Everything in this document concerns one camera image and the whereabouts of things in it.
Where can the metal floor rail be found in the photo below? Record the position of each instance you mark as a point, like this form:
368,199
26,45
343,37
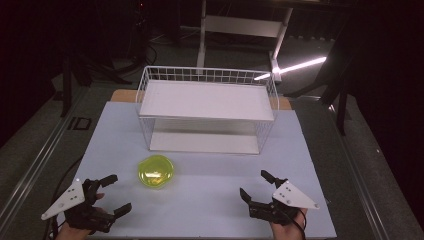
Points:
358,173
36,160

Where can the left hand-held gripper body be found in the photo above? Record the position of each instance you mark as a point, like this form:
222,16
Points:
71,197

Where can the white metal stand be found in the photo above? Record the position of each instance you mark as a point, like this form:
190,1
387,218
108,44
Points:
243,26

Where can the person's right hand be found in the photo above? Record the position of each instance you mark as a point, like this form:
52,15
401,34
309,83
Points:
283,231

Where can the black floor socket plate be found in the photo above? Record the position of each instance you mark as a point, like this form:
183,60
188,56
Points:
80,123

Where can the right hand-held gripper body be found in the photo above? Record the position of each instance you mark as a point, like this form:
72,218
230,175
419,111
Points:
293,198

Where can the pale blue table cover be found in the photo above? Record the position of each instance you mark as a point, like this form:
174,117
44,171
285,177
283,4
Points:
206,196

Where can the dark metal stand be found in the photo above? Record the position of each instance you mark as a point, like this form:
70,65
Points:
340,96
66,83

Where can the person's left hand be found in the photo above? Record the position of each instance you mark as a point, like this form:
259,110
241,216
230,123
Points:
71,234

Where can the translucent green bowl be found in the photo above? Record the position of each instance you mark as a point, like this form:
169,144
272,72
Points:
155,172

